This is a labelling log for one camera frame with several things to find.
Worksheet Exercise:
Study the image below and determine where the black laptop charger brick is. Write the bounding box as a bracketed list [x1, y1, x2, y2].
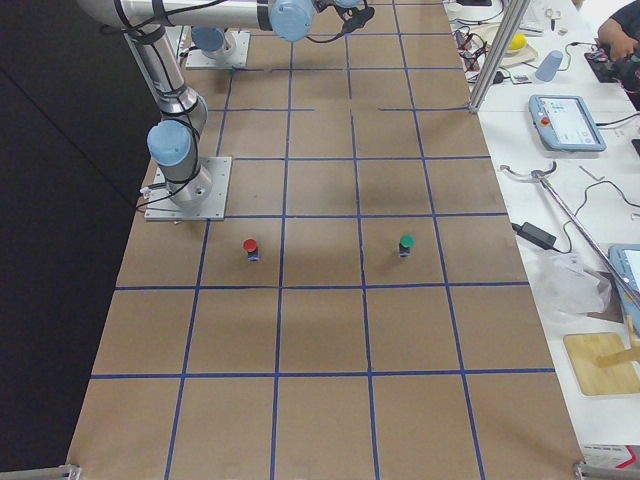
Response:
[517, 222, 556, 250]

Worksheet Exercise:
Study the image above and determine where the green push button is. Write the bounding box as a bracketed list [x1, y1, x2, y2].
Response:
[398, 234, 415, 258]

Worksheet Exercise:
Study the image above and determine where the yellow fruit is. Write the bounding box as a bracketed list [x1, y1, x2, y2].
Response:
[508, 33, 527, 52]

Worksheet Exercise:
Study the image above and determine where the red push button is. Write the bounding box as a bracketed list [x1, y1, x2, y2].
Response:
[242, 238, 260, 262]

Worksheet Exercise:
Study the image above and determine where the blue plastic cup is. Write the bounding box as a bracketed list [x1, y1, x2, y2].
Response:
[534, 50, 564, 83]

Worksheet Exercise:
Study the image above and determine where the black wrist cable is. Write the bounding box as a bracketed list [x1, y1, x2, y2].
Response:
[304, 0, 375, 44]

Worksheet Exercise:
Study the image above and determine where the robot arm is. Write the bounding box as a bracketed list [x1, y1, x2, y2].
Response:
[191, 26, 236, 59]
[79, 1, 328, 216]

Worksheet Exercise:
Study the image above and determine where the metal grabber stick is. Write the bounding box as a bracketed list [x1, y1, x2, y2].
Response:
[499, 160, 640, 306]

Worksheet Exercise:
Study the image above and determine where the wooden cutting board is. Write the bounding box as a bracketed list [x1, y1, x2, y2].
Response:
[563, 333, 639, 396]

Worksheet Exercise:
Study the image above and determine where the aluminium frame post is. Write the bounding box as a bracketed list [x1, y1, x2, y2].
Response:
[468, 0, 530, 113]

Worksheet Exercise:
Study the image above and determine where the person hand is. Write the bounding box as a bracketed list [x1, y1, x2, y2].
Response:
[598, 18, 638, 61]

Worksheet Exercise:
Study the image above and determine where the teach pendant tablet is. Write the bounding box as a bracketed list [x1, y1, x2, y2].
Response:
[528, 95, 606, 152]

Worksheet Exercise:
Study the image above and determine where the clear plastic bag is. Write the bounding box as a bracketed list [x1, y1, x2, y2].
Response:
[531, 251, 612, 315]

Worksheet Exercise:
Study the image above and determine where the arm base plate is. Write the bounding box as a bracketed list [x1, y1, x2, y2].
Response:
[185, 30, 250, 70]
[144, 157, 232, 221]

